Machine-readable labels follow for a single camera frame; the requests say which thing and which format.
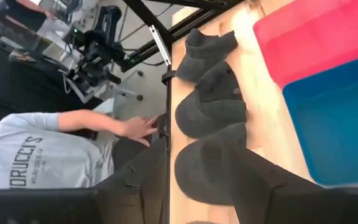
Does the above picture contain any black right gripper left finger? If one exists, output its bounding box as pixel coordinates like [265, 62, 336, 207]
[94, 138, 168, 224]

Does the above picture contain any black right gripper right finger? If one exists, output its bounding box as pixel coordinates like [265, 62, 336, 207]
[221, 145, 358, 224]

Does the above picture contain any dark grey baseball cap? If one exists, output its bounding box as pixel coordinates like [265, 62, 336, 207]
[175, 27, 239, 83]
[174, 60, 248, 140]
[173, 123, 249, 207]

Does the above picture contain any person's hand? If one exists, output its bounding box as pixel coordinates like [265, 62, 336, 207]
[120, 115, 160, 147]

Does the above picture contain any blue plastic bin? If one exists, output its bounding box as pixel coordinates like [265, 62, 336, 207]
[282, 52, 358, 187]

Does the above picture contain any grey office chair base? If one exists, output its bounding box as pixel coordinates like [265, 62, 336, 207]
[110, 68, 145, 103]

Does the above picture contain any person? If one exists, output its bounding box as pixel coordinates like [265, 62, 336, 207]
[0, 108, 155, 190]
[3, 0, 57, 32]

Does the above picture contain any black table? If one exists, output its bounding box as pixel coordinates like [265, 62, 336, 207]
[0, 36, 103, 139]

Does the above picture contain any red plastic bin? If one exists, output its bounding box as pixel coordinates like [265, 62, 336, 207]
[252, 0, 358, 90]

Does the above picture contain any silver bracket bar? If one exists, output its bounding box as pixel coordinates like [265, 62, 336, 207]
[149, 25, 172, 67]

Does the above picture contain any black aluminium rig frame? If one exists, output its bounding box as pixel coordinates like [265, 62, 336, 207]
[119, 0, 245, 224]

